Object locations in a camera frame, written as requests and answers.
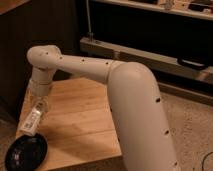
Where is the metal pole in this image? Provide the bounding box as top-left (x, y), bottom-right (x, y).
top-left (86, 0), bottom-right (94, 41)

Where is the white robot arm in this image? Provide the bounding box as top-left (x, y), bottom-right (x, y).
top-left (27, 45), bottom-right (181, 171)

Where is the white plastic bottle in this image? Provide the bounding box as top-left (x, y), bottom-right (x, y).
top-left (20, 102), bottom-right (45, 136)

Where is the long grey case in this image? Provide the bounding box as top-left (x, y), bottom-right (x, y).
top-left (80, 37), bottom-right (213, 85)

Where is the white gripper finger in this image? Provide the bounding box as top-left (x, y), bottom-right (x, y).
top-left (42, 96), bottom-right (50, 112)
top-left (28, 91), bottom-right (37, 108)

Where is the wooden table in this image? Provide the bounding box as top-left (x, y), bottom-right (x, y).
top-left (36, 78), bottom-right (121, 171)

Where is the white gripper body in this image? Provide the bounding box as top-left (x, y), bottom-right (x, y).
top-left (28, 79), bottom-right (52, 97)

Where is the wooden shelf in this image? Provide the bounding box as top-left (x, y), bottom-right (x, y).
top-left (93, 0), bottom-right (213, 21)

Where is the black ceramic bowl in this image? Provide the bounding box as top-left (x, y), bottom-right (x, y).
top-left (4, 134), bottom-right (48, 171)

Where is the black case handle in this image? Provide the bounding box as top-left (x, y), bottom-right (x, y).
top-left (177, 58), bottom-right (209, 70)

